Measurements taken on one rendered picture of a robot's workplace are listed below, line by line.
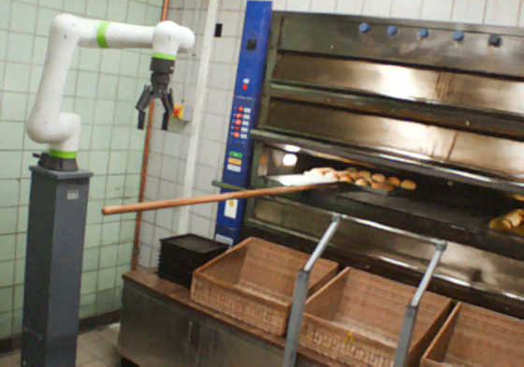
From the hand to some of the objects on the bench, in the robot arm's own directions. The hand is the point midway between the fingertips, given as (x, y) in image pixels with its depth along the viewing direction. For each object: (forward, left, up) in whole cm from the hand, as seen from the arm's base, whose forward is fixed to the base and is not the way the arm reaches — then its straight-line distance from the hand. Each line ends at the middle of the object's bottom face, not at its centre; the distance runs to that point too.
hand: (152, 126), depth 215 cm
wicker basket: (+15, +80, -88) cm, 119 cm away
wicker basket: (+134, +71, -88) cm, 175 cm away
